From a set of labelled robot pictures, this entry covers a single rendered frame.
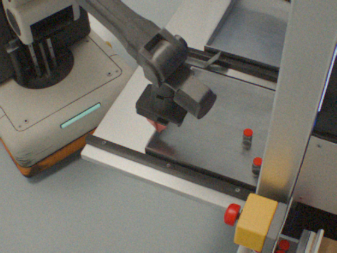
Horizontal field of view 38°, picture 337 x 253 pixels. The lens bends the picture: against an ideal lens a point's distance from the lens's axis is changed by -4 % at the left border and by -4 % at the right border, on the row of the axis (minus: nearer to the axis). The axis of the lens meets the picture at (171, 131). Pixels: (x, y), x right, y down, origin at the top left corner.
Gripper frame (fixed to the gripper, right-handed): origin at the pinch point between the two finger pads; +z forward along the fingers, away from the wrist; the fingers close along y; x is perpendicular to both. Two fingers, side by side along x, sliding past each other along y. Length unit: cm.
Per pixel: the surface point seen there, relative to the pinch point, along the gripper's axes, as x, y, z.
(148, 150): -6.1, 0.1, 0.3
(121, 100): 6.2, -12.7, 5.2
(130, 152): -7.5, -3.5, 1.8
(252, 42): 37.3, 9.3, 1.8
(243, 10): 49.1, 2.9, 2.7
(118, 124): -0.5, -9.9, 4.8
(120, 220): 14, -16, 95
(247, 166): 0.0, 20.7, 0.2
